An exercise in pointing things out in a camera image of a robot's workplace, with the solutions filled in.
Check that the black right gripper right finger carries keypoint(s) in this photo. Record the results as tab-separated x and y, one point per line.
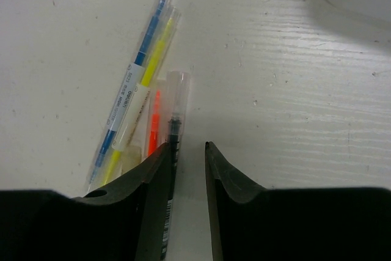
251	222

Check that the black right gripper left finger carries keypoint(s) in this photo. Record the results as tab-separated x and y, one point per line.
123	220

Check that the cream highlighter pen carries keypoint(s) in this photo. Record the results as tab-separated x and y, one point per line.
130	158

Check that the yellow highlighter pen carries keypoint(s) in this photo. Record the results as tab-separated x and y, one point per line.
139	97

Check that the orange highlighter pen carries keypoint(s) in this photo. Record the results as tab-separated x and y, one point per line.
154	117

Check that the black gel pen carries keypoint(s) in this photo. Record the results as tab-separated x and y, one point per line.
174	104

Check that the blue highlighter pen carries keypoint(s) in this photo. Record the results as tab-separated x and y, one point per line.
133	75

